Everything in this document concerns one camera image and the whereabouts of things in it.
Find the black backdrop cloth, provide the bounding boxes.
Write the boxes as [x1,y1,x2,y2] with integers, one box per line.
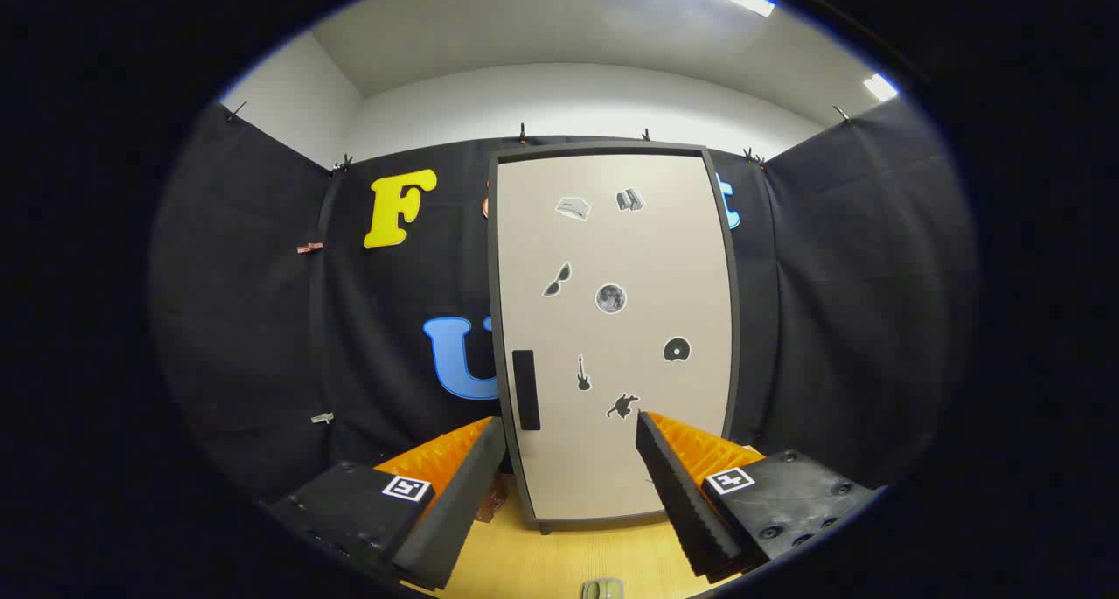
[149,96,978,504]

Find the grey cabinet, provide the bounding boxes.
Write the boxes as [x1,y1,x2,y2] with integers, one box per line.
[487,142,742,534]

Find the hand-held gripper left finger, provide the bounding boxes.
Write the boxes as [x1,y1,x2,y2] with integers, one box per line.
[262,415,510,593]

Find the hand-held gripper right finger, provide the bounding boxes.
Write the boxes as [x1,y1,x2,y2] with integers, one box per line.
[635,410,886,581]

